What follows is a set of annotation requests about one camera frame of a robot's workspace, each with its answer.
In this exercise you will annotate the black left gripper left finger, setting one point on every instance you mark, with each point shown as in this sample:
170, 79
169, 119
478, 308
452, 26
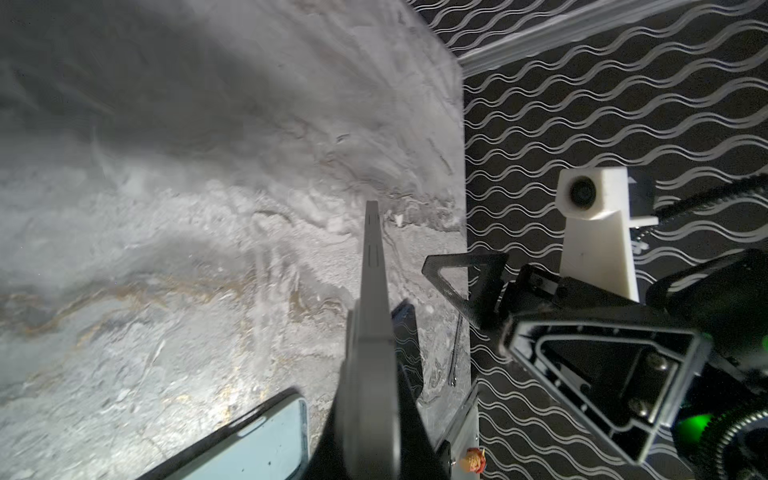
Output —
335, 456

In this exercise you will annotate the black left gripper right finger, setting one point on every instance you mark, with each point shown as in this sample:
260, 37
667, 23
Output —
419, 459

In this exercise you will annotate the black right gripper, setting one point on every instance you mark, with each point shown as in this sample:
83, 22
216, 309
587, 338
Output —
621, 368

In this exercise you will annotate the silver-edged black smartphone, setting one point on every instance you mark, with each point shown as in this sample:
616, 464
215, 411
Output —
367, 424

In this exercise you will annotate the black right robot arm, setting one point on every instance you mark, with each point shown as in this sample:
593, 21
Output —
721, 427

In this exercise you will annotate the light blue phone case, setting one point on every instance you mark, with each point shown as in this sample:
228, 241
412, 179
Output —
270, 441

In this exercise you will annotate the small colourful toy figure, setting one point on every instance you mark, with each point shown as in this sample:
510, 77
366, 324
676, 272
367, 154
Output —
473, 461

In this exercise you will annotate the aluminium corner frame post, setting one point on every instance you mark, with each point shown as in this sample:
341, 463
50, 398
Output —
595, 18

